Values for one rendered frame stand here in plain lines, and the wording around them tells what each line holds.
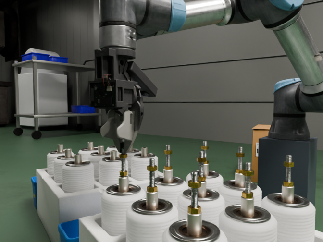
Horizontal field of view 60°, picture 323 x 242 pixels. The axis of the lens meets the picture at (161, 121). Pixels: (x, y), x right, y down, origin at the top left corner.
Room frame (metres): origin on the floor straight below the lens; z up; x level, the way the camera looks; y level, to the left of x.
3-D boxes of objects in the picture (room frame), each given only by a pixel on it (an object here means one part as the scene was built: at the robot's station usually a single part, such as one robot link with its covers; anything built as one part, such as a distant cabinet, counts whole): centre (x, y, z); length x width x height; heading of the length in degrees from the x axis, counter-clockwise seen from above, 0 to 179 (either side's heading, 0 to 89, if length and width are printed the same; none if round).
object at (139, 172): (0.99, 0.06, 0.16); 0.10 x 0.10 x 0.18
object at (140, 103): (0.59, 0.06, 0.43); 0.05 x 0.02 x 0.09; 60
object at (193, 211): (0.40, -0.05, 0.29); 0.02 x 0.02 x 0.01; 23
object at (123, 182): (0.60, 0.08, 0.26); 0.02 x 0.02 x 0.03
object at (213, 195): (0.56, -0.08, 0.25); 0.08 x 0.08 x 0.01
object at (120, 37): (0.58, 0.09, 0.57); 0.08 x 0.08 x 0.05
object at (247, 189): (0.47, -0.15, 0.30); 0.01 x 0.01 x 0.08
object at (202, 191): (0.56, -0.08, 0.26); 0.02 x 0.02 x 0.03
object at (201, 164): (0.56, -0.08, 0.30); 0.01 x 0.01 x 0.08
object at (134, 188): (0.60, 0.08, 0.25); 0.08 x 0.08 x 0.01
